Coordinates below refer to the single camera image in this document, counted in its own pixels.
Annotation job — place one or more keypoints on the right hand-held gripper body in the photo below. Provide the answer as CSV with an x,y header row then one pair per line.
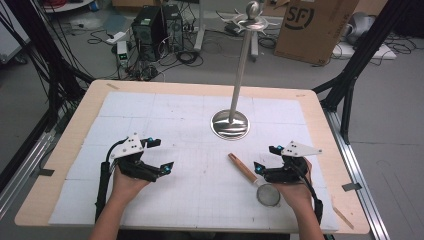
x,y
290,170

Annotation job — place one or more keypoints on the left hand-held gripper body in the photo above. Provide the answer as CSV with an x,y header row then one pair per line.
x,y
133,166

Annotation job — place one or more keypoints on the steel utensil stand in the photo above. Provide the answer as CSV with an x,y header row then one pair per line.
x,y
238,80

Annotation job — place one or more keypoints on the person's left hand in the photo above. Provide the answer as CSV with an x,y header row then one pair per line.
x,y
125,186

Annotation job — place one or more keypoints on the person's right hand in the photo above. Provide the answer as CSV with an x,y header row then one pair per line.
x,y
295,195

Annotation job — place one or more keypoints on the white grid mat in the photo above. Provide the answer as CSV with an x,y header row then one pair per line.
x,y
186,186

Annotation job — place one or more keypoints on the black tape piece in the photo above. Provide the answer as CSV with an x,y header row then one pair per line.
x,y
351,187
46,172

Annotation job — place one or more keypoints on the brown tape strip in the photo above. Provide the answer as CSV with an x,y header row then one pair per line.
x,y
112,86

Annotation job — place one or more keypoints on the thin wooden stick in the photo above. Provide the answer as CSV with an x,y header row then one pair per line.
x,y
343,216

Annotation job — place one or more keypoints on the white device with green display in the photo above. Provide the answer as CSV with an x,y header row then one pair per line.
x,y
122,53

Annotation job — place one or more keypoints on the large black computer tower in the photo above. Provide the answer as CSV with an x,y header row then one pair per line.
x,y
148,33

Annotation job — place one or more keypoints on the white power strip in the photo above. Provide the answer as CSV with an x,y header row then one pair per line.
x,y
116,37

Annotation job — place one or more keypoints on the slim black computer tower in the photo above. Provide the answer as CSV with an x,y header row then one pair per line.
x,y
173,28

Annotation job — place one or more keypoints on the brown cardboard box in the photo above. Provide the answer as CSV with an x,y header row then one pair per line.
x,y
313,30

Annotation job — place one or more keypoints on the white stand pole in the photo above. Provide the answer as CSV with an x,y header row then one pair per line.
x,y
200,26

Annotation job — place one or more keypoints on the white flat board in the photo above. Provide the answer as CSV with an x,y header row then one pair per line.
x,y
366,51

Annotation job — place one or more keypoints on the aluminium rail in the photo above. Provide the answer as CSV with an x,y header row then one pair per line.
x,y
23,170
360,180

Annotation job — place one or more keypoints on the black metal frame post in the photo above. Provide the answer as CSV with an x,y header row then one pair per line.
x,y
360,56
50,66

